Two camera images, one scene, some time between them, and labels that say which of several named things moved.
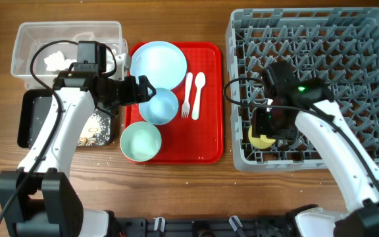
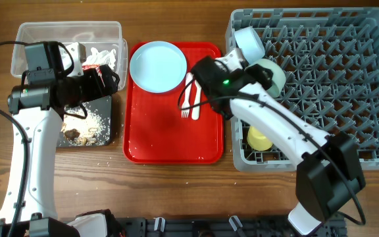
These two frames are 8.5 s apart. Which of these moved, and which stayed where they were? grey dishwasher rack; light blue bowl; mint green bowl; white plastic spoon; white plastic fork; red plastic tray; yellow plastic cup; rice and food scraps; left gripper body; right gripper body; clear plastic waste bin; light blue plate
Moved: right gripper body; light blue bowl; left gripper body; mint green bowl
Stayed: rice and food scraps; yellow plastic cup; red plastic tray; white plastic fork; clear plastic waste bin; light blue plate; grey dishwasher rack; white plastic spoon
